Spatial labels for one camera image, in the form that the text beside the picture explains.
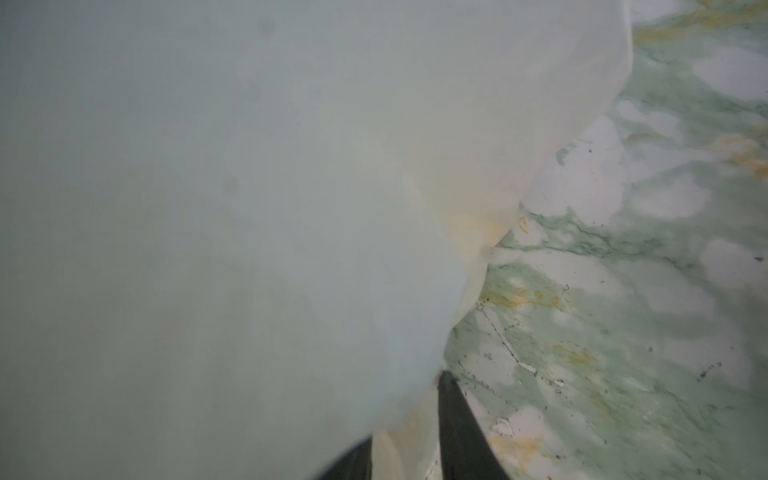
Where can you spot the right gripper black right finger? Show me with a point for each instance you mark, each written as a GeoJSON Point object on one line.
{"type": "Point", "coordinates": [465, 454]}

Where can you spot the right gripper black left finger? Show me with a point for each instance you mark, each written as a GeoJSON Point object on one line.
{"type": "Point", "coordinates": [356, 464]}

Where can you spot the white plastic bag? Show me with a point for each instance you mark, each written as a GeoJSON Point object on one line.
{"type": "Point", "coordinates": [236, 235]}

